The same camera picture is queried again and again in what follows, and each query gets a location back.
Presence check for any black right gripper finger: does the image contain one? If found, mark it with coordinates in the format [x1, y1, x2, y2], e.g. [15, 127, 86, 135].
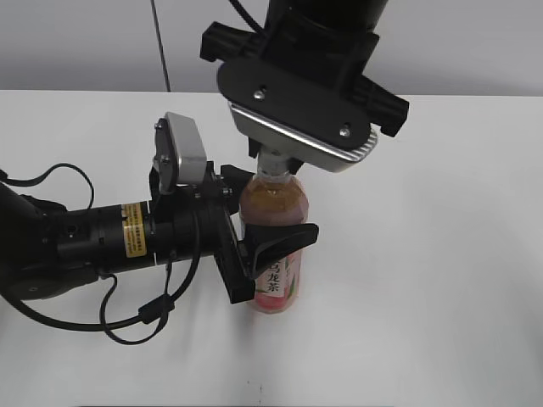
[248, 137, 262, 159]
[287, 157, 304, 175]

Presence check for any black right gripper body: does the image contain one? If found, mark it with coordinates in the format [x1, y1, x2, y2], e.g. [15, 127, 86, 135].
[200, 8, 409, 147]

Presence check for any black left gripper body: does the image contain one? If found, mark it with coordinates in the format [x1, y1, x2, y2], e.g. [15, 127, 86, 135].
[146, 161, 255, 304]

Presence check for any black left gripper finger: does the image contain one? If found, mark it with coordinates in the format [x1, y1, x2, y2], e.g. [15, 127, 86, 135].
[244, 223, 319, 279]
[220, 164, 255, 212]

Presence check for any white bottle cap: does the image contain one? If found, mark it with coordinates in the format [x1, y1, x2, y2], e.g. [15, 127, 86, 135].
[257, 146, 291, 176]

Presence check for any peach oolong tea bottle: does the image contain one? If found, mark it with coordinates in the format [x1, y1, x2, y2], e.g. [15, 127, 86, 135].
[240, 169, 309, 314]

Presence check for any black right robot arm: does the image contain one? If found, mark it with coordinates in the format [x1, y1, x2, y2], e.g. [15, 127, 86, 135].
[199, 1, 409, 173]

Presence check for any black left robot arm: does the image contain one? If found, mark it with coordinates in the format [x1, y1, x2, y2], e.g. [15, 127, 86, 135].
[1, 165, 318, 304]

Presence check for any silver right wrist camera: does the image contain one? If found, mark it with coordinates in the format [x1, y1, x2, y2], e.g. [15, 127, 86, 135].
[228, 102, 378, 173]

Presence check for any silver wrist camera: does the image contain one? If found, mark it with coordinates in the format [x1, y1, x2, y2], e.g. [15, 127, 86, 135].
[228, 102, 378, 173]
[153, 112, 207, 195]

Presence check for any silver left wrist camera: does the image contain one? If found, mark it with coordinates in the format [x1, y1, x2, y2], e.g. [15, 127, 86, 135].
[153, 112, 207, 195]

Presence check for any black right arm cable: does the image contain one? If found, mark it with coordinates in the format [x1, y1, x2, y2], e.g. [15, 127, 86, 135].
[228, 0, 266, 33]

